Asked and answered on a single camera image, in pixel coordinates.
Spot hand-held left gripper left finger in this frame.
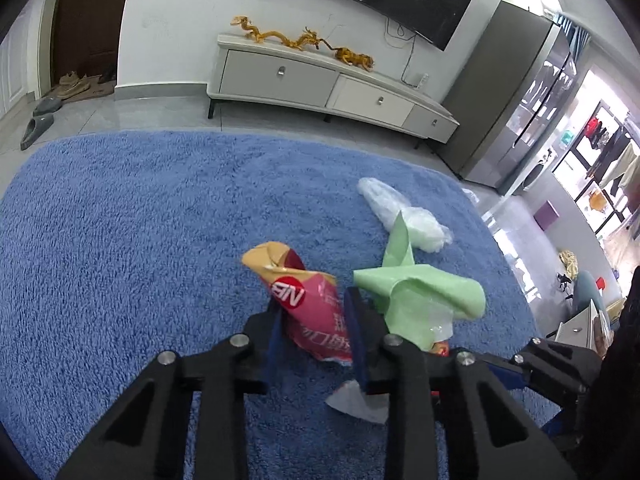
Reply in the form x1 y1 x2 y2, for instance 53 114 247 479
55 300 286 480

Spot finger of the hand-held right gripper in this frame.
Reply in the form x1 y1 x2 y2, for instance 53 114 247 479
487 338 603 396
542 395 591 456

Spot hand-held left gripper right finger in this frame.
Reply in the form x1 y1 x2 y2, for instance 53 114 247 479
342 286 576 480

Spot pink snack bag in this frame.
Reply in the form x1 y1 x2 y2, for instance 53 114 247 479
241 241 353 365

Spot green wrapper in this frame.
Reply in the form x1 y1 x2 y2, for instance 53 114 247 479
352 210 487 353

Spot person's right forearm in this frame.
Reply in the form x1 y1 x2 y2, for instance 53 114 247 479
590 265 640 461

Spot small white cabinet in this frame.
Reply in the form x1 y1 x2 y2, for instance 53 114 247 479
555 300 611 356

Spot white paper scrap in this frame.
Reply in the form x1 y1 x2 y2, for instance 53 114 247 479
325 380 391 425

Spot blue chair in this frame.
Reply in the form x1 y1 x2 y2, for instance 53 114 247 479
572 270 601 316

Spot clear plastic bag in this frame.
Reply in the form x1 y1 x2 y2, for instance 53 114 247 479
356 177 453 253

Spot purple stool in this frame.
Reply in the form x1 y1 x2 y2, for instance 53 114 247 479
533 200 560 231

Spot blue fluffy blanket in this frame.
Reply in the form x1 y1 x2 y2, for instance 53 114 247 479
0 130 538 480

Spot white washing machine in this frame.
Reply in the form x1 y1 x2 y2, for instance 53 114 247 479
520 160 548 193

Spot row of hanging clothes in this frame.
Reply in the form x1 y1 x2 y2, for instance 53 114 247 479
582 115 640 241

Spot small grey cabinet drawer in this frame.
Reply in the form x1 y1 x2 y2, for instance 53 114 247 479
404 105 453 141

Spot white cabinet drawer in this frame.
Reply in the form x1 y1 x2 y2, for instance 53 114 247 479
332 76 416 128

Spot large grey cabinet drawer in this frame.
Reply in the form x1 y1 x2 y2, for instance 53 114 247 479
220 50 341 108

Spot grey double door fridge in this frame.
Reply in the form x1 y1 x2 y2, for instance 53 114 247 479
442 0 586 196

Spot golden tiger figurine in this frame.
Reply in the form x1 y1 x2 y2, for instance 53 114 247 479
334 47 375 70

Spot grey white television cabinet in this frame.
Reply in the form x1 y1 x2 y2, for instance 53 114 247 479
206 32 460 150

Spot curled golden dragon figurine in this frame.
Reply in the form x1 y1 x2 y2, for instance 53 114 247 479
287 27 336 53

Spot long golden dragon figurine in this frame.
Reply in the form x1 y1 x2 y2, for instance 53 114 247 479
231 15 296 48

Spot blue curtain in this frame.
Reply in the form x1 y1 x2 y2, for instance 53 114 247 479
557 12 591 61

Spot dark brown door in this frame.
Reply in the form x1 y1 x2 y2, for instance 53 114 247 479
50 0 138 86

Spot white panelled door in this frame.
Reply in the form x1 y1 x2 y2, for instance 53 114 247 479
0 0 56 116

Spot television cables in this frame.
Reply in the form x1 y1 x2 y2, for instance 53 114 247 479
385 17 417 83

